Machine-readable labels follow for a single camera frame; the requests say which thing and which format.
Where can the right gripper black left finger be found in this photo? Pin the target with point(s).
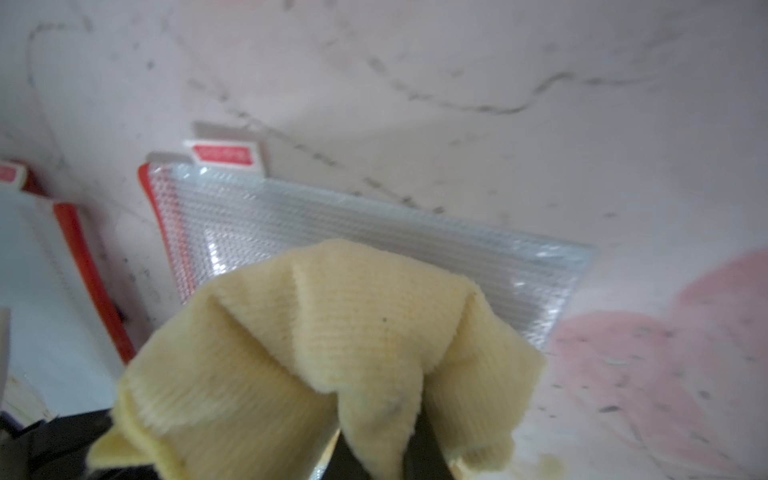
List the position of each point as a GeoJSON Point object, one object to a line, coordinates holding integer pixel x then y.
{"type": "Point", "coordinates": [343, 465]}

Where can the yellow microfiber cloth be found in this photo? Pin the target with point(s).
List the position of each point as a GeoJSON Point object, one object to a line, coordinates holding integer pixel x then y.
{"type": "Point", "coordinates": [253, 377]}

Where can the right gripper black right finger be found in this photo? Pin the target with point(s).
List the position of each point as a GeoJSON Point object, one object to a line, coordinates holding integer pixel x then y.
{"type": "Point", "coordinates": [423, 459]}

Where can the clear mesh bag red zipper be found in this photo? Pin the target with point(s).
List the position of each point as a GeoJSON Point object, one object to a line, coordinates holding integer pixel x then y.
{"type": "Point", "coordinates": [216, 219]}

